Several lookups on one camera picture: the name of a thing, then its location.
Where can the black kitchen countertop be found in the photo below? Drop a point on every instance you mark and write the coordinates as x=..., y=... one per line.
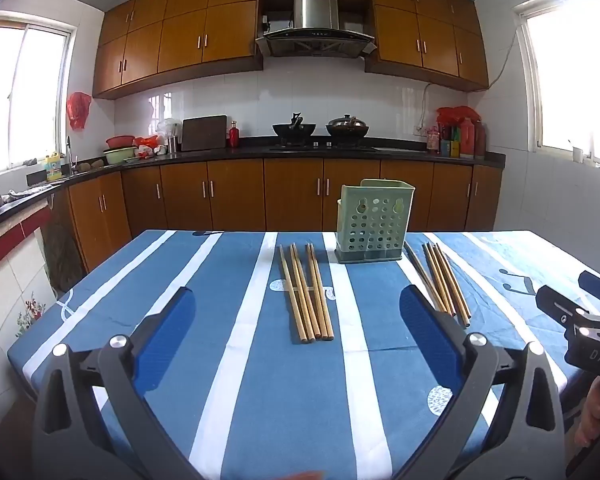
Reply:
x=220, y=152

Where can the green plastic basin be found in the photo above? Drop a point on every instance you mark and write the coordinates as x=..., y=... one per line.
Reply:
x=120, y=155

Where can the wooden wall cabinets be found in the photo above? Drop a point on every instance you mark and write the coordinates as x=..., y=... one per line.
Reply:
x=180, y=40

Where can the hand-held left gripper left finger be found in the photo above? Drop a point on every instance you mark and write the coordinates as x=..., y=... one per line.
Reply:
x=167, y=330

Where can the person's right hand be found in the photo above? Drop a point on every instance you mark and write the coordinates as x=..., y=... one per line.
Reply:
x=591, y=415

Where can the small red bottle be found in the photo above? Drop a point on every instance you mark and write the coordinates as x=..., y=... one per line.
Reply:
x=234, y=137

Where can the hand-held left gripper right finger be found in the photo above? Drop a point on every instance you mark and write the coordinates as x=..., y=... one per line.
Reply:
x=425, y=330

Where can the white wall outlet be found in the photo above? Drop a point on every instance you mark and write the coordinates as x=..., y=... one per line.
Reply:
x=420, y=130

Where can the metal faucet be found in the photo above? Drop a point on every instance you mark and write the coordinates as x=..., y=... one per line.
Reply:
x=69, y=155

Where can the blue white striped tablecloth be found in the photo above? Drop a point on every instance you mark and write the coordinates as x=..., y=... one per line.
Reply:
x=260, y=385

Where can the red and white packaging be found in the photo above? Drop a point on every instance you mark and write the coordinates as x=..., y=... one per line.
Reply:
x=147, y=142

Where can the red plastic basin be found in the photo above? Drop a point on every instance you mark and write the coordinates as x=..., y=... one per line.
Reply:
x=120, y=141

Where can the yellow dish soap bottle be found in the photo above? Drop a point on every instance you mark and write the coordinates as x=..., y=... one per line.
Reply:
x=54, y=167

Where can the dark cutting board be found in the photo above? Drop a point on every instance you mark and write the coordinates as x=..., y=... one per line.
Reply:
x=204, y=132

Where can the black gas stove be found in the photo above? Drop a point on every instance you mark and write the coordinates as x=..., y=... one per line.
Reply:
x=325, y=147

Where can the black wok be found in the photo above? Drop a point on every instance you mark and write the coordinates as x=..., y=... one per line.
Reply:
x=294, y=131

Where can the steel range hood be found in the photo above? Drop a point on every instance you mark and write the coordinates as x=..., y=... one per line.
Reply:
x=315, y=15

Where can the small pink capped bottle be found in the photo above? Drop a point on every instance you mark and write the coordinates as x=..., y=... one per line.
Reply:
x=433, y=141

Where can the steel cup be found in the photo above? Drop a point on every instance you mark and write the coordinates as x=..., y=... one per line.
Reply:
x=173, y=146

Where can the window with white frame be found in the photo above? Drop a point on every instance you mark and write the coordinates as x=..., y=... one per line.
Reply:
x=570, y=80
x=30, y=95

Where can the green and yellow box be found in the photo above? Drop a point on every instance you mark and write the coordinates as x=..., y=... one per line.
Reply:
x=450, y=149

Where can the dark pot with lid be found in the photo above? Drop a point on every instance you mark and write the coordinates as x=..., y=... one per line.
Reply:
x=347, y=127

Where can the white plastic bag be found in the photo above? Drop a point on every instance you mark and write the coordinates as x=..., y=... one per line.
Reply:
x=169, y=127

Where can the green perforated utensil holder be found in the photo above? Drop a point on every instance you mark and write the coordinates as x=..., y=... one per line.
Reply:
x=375, y=225

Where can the grey rag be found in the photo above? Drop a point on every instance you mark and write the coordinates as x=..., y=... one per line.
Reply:
x=30, y=191

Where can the white cup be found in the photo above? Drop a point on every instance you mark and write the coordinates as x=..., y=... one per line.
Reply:
x=577, y=155

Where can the dark red sauce bottle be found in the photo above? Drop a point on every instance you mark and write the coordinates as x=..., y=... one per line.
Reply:
x=480, y=142

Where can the hanging red plastic bag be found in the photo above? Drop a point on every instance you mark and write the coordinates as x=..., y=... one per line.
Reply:
x=78, y=110

